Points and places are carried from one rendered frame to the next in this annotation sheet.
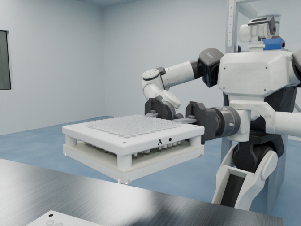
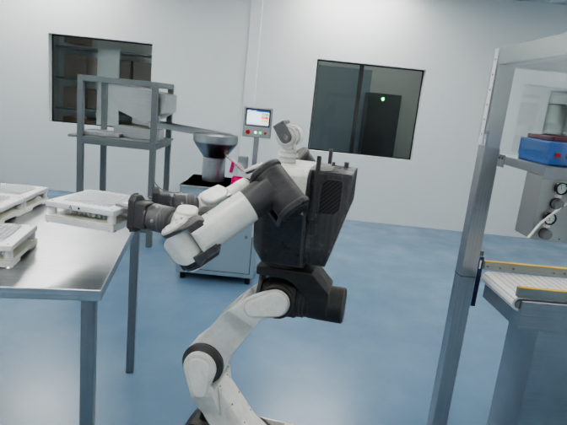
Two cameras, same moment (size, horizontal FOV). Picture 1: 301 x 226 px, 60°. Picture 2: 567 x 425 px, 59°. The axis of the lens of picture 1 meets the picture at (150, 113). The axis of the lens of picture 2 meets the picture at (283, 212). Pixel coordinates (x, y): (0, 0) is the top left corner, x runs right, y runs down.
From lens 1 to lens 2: 169 cm
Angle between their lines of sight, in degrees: 54
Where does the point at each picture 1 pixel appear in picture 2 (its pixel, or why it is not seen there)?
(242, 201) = (223, 326)
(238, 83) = not seen: hidden behind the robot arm
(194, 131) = (102, 210)
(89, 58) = not seen: outside the picture
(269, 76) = not seen: hidden behind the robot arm
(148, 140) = (62, 202)
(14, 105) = (406, 184)
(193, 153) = (100, 226)
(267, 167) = (254, 303)
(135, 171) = (52, 217)
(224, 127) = (145, 221)
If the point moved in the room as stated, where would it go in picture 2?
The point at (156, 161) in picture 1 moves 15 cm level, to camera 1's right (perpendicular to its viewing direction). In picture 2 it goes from (67, 217) to (78, 230)
